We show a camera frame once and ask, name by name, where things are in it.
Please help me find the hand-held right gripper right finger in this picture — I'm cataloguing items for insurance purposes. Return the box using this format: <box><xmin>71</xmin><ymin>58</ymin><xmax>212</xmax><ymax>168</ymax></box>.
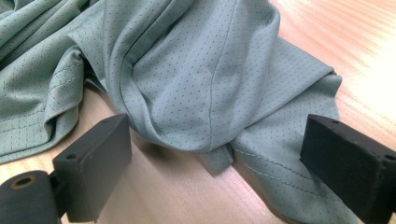
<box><xmin>299</xmin><ymin>113</ymin><xmax>396</xmax><ymax>224</ymax></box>

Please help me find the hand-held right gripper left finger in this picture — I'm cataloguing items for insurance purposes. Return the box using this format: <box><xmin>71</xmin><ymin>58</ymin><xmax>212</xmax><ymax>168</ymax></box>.
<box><xmin>51</xmin><ymin>113</ymin><xmax>133</xmax><ymax>223</ymax></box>

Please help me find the green t-shirt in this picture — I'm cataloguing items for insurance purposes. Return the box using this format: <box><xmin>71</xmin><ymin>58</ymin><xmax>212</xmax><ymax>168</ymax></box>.
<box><xmin>0</xmin><ymin>0</ymin><xmax>362</xmax><ymax>224</ymax></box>

